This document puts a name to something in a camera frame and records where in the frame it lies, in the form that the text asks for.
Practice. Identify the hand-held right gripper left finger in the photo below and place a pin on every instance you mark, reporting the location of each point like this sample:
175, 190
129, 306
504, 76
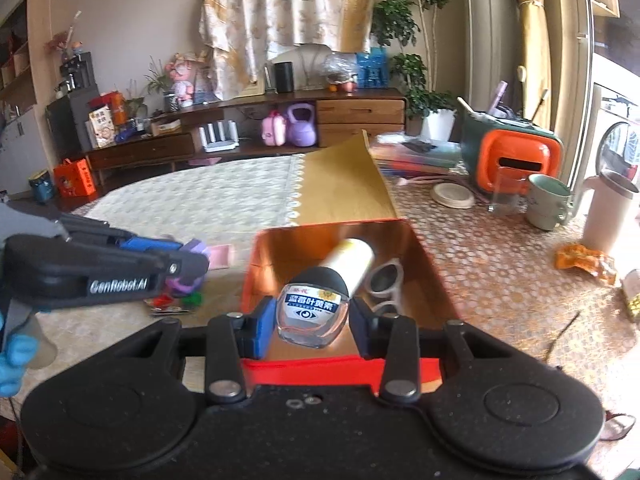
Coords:
260, 331

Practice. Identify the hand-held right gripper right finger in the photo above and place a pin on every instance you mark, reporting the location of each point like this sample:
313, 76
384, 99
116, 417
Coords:
361, 332

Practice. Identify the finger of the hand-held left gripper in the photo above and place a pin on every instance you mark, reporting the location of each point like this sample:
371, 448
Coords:
150, 246
187, 265

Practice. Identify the purple toy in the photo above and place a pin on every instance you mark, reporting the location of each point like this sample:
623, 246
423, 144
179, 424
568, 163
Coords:
192, 247

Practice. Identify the eye drop bottle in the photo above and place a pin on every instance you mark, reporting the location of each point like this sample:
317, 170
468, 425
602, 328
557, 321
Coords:
312, 310

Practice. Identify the white frame sunglasses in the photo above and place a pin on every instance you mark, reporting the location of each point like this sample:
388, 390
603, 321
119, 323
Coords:
385, 277

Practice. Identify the cream white bottle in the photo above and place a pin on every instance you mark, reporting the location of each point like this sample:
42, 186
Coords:
350, 260

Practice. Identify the orange cardboard box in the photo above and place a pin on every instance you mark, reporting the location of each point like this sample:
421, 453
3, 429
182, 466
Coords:
400, 240

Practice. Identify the person's left hand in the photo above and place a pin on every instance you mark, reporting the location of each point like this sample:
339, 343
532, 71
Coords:
15, 360

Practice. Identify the small pink box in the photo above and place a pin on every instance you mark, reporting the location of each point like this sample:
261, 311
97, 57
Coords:
221, 256

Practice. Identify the red green packet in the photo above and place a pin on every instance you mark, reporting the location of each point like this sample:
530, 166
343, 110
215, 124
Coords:
170, 304

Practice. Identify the white lace tablecloth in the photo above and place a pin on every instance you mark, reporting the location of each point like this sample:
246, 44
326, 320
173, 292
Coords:
200, 195

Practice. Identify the teal bucket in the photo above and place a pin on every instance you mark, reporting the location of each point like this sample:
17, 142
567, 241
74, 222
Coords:
42, 187

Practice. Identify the orange paper bag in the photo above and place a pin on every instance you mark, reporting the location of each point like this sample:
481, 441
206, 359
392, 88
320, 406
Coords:
75, 180

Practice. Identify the white router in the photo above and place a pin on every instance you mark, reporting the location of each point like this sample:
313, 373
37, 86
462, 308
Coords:
219, 140

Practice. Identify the printed cardboard box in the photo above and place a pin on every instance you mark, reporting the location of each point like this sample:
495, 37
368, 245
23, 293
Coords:
102, 127

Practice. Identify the orange patterned tablecloth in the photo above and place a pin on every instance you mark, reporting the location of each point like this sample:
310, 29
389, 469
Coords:
500, 285

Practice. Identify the black small cabinet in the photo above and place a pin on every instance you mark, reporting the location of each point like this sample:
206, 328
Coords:
67, 120

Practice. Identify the pink toy bag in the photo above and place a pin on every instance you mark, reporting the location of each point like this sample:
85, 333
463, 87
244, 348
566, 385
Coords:
274, 130

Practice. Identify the round white lid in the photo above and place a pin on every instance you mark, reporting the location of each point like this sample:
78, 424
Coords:
453, 195

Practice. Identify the pink doll figure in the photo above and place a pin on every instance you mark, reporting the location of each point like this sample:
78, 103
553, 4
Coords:
184, 80

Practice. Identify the purple kettlebell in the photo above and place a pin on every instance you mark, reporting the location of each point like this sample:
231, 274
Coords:
301, 127

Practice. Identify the stack of books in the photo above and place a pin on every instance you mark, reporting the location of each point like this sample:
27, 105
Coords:
415, 157

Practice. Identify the black coffee machine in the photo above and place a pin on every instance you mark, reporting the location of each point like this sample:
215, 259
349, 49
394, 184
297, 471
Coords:
77, 72

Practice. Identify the thin black stick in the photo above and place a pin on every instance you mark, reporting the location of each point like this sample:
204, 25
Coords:
562, 335

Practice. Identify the clear glass cup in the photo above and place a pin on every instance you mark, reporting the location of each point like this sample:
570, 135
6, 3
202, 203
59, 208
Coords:
507, 192

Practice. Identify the black cylinder speaker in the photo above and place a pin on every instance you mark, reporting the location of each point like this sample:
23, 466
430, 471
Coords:
284, 77

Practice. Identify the white plant pot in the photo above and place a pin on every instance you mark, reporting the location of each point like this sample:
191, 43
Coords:
439, 125

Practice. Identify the wooden media cabinet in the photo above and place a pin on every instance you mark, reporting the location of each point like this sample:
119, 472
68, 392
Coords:
350, 110

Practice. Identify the pale green mug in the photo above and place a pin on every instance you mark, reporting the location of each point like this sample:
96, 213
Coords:
547, 205

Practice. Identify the orange snack wrapper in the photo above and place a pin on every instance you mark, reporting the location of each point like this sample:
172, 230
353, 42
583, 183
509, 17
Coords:
582, 260

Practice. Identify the green orange container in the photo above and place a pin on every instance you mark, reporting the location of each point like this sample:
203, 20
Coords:
515, 155

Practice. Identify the clear plastic bag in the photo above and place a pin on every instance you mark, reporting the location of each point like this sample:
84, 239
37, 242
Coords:
340, 72

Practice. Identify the blue packet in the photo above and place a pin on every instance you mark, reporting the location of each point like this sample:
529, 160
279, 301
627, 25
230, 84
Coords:
372, 69

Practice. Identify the floral hanging cloth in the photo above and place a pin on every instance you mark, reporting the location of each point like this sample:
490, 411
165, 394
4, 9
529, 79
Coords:
280, 15

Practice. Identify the white jug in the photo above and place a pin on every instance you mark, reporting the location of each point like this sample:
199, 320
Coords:
607, 220

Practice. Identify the eyeglasses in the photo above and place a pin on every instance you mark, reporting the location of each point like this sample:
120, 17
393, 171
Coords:
617, 425

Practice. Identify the yellow white packet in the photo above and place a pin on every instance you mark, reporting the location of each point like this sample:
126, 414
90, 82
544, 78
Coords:
632, 297

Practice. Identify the tall green houseplant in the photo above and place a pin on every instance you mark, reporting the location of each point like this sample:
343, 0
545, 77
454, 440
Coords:
400, 20

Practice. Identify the washing machine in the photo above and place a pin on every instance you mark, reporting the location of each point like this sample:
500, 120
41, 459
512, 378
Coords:
617, 130

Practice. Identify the yellow curtain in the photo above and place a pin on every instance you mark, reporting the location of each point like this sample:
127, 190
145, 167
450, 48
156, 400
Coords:
532, 45

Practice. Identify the wooden wall shelf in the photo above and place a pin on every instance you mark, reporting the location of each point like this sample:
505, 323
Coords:
20, 60

